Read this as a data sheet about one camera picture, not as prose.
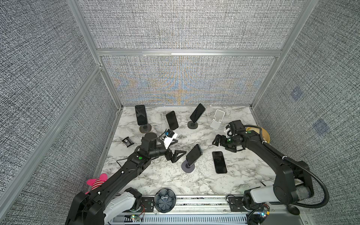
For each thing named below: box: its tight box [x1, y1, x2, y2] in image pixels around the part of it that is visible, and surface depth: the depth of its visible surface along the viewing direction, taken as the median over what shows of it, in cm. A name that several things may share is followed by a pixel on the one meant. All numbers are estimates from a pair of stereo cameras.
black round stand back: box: [187, 120, 199, 130], surface depth 108 cm
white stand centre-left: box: [172, 127, 182, 139], surface depth 102 cm
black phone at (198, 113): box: [189, 103, 206, 124], surface depth 100 cm
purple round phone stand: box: [180, 159, 195, 173], surface depth 87 cm
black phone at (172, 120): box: [165, 110, 179, 131], surface depth 97 cm
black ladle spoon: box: [286, 204, 300, 216], surface depth 72 cm
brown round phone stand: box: [139, 123, 152, 134], surface depth 105 cm
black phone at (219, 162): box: [211, 150, 228, 174], surface depth 90 cm
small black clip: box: [121, 136, 135, 148], surface depth 98 cm
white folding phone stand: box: [210, 109, 226, 130], surface depth 105 cm
